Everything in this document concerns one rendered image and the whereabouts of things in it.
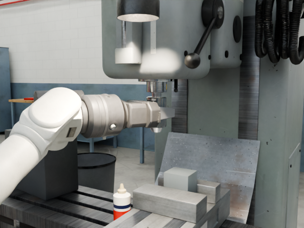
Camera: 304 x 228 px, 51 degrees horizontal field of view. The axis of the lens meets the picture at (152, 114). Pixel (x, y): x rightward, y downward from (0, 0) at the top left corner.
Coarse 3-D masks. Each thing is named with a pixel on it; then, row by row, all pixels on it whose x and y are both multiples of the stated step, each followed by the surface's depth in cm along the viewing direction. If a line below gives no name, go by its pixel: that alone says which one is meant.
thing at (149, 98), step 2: (148, 96) 75; (150, 96) 75; (162, 96) 75; (164, 96) 75; (148, 98) 72; (150, 98) 72; (152, 98) 72; (154, 98) 72; (156, 98) 72; (158, 98) 72; (160, 98) 72; (162, 98) 72; (164, 98) 72; (148, 100) 72; (150, 100) 72; (152, 100) 72; (154, 100) 72; (156, 100) 72; (158, 100) 72; (160, 100) 72; (162, 100) 72; (164, 100) 72
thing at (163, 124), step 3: (159, 102) 72; (162, 102) 72; (165, 102) 73; (159, 105) 72; (162, 105) 72; (165, 105) 73; (162, 120) 73; (165, 120) 73; (159, 123) 72; (162, 123) 73; (165, 123) 73; (159, 126) 72; (162, 126) 73; (165, 126) 73
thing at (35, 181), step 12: (72, 144) 98; (48, 156) 91; (60, 156) 95; (72, 156) 98; (36, 168) 93; (48, 168) 92; (60, 168) 95; (72, 168) 99; (24, 180) 98; (36, 180) 94; (48, 180) 92; (60, 180) 95; (72, 180) 99; (36, 192) 94; (48, 192) 92; (60, 192) 96
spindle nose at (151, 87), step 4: (148, 84) 72; (152, 84) 71; (156, 84) 71; (160, 84) 71; (164, 84) 72; (148, 88) 72; (152, 88) 71; (156, 88) 71; (160, 88) 71; (164, 88) 72
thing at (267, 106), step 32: (256, 64) 97; (288, 64) 94; (192, 96) 109; (224, 96) 103; (256, 96) 98; (288, 96) 96; (192, 128) 110; (224, 128) 104; (256, 128) 99; (288, 128) 100; (160, 160) 118; (288, 160) 105; (256, 192) 101; (288, 192) 106; (256, 224) 102; (288, 224) 111
